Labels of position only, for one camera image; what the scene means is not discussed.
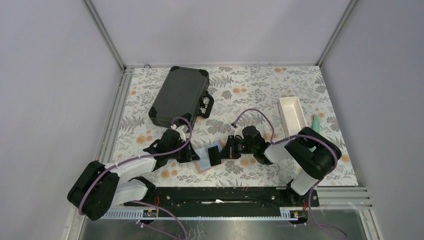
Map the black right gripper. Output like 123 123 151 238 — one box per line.
216 135 256 160

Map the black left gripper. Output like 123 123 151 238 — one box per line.
167 138 199 163

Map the black credit card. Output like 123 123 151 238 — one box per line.
207 146 222 167

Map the white rectangular plastic tray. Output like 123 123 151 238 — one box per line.
278 96 308 137

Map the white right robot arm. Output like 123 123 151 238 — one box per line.
209 125 342 206

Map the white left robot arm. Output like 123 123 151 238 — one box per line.
66 125 199 221

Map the floral patterned table mat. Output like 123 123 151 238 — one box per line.
112 66 358 187

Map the black hard carrying case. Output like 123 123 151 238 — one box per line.
148 66 214 128

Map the mint green cylindrical tube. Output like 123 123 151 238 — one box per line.
311 115 321 134

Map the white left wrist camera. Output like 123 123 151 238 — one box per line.
170 124 189 142

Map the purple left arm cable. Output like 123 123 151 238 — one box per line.
77 116 194 216

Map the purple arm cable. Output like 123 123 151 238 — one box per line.
77 116 194 216
231 108 339 186

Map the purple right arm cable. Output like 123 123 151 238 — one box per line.
231 108 339 186

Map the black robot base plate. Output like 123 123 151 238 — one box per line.
140 177 320 211

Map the aluminium frame rail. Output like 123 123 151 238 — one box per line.
84 0 132 164

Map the perforated metal cable tray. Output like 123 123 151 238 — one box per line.
101 205 308 222

